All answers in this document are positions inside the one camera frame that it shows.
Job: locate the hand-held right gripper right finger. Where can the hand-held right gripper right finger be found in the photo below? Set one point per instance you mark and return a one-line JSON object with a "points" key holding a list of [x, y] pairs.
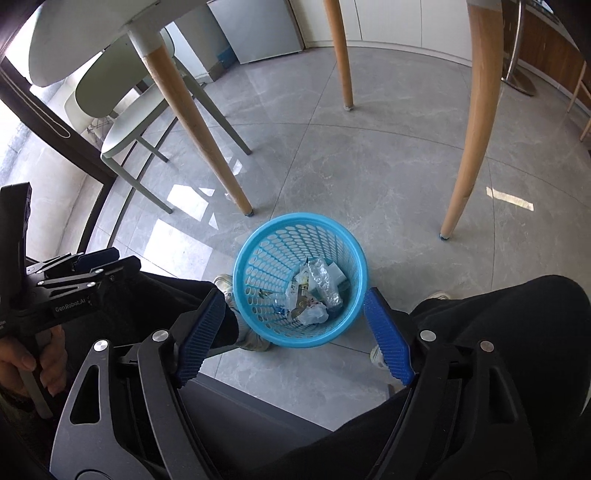
{"points": [[388, 341]]}

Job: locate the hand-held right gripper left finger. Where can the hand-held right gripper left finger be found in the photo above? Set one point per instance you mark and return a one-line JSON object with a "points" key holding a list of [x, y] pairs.
{"points": [[203, 332]]}

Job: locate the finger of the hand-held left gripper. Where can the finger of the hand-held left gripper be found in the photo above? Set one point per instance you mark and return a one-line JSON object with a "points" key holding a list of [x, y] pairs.
{"points": [[99, 256], [117, 266]]}

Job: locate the white wrapper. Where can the white wrapper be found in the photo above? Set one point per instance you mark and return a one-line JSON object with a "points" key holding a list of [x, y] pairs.
{"points": [[314, 316]]}

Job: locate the clear plastic wrap strip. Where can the clear plastic wrap strip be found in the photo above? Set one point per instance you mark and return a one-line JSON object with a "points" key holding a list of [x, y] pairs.
{"points": [[325, 284]]}

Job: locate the blue plastic waste basket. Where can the blue plastic waste basket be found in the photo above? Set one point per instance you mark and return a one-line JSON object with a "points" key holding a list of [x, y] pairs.
{"points": [[258, 258]]}

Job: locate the printed wrapper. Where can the printed wrapper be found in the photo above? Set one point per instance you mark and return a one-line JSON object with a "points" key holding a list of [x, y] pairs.
{"points": [[298, 290]]}

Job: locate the person's left forearm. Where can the person's left forearm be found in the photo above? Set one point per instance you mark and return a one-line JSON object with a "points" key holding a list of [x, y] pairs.
{"points": [[14, 424]]}

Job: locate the person's left hand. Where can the person's left hand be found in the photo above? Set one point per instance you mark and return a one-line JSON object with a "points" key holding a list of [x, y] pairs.
{"points": [[14, 364]]}

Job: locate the person's right shoe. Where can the person's right shoe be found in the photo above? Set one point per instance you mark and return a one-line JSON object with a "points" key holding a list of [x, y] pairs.
{"points": [[377, 357]]}

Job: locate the person's shoe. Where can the person's shoe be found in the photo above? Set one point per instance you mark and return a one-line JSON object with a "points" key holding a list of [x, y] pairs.
{"points": [[377, 357], [251, 339]]}

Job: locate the person's left shoe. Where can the person's left shoe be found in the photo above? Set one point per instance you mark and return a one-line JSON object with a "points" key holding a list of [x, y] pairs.
{"points": [[251, 339]]}

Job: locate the person's left leg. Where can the person's left leg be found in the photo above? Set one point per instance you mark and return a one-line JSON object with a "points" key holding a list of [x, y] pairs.
{"points": [[166, 295]]}

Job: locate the white sponge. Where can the white sponge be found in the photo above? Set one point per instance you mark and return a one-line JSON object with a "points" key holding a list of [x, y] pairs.
{"points": [[337, 273]]}

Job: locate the white chair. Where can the white chair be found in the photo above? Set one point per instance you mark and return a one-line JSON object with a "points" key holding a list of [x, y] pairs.
{"points": [[76, 110]]}

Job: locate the round white table wooden legs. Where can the round white table wooden legs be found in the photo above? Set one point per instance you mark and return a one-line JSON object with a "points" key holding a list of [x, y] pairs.
{"points": [[184, 115]]}

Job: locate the green chair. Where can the green chair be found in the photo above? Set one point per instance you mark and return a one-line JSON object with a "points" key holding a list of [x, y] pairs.
{"points": [[99, 87]]}

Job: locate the grey refrigerator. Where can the grey refrigerator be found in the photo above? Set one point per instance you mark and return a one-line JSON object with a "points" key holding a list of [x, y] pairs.
{"points": [[263, 27]]}

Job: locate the white counter cabinet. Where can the white counter cabinet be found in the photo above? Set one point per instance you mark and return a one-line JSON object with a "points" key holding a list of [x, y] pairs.
{"points": [[401, 23]]}

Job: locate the wooden cabinet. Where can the wooden cabinet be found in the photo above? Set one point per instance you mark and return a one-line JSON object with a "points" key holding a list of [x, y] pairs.
{"points": [[554, 55]]}

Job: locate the metal pedestal base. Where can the metal pedestal base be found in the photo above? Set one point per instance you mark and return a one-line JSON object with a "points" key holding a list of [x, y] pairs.
{"points": [[521, 78]]}

